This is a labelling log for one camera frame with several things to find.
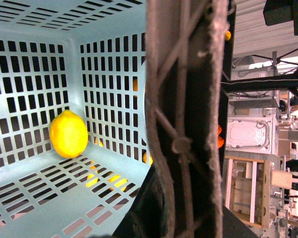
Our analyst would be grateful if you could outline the light blue plastic basket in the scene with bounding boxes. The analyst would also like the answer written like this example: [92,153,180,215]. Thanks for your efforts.
[0,0,150,238]

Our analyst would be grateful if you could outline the yellow lemon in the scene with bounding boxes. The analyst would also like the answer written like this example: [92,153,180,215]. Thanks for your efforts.
[50,110,88,159]

